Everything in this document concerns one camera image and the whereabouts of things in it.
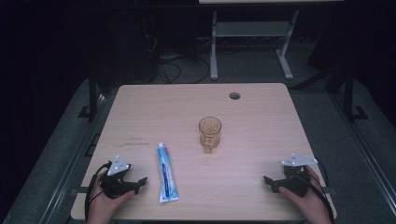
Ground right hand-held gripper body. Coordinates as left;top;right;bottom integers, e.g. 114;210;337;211
275;153;318;198

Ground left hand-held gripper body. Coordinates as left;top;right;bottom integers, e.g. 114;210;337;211
100;155;140;200

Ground person's left hand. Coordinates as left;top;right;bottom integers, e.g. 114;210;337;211
86;169;136;224

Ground person's right hand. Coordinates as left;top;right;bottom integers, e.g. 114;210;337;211
277;165;333;224

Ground blue and white toothpaste tube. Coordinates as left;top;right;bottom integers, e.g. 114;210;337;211
156;142;180;203

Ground amber glass cup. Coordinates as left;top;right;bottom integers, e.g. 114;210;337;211
198;116;223;155

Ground black metal stand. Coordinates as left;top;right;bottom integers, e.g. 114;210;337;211
77;73;106;119
340;66;369;123

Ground grey metal stand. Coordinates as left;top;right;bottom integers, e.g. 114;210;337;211
209;8;301;81

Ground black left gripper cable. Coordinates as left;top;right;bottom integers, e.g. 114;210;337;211
84;161;112;222

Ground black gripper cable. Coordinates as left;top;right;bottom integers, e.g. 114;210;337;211
84;161;112;222
298;159;336;224

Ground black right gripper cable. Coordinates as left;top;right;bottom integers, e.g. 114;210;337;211
298;159;336;224

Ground black floor cables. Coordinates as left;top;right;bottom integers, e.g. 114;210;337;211
143;17;211;85

